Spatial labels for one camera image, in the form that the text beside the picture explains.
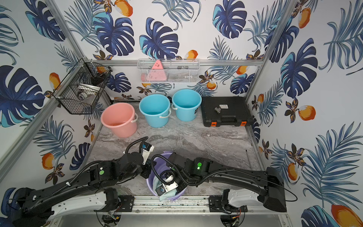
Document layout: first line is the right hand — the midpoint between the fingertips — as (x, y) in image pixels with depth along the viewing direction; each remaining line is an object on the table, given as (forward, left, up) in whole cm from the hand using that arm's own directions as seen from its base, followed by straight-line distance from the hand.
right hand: (164, 179), depth 68 cm
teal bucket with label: (+59, -10, -5) cm, 61 cm away
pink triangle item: (+59, +9, +21) cm, 63 cm away
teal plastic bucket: (+51, +12, -4) cm, 53 cm away
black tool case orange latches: (+54, -41, -8) cm, 68 cm away
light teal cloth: (-3, +3, +3) cm, 5 cm away
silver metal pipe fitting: (+53, -34, -6) cm, 64 cm away
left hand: (+7, +3, +1) cm, 8 cm away
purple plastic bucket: (-7, -6, +1) cm, 9 cm away
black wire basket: (+43, +50, +20) cm, 69 cm away
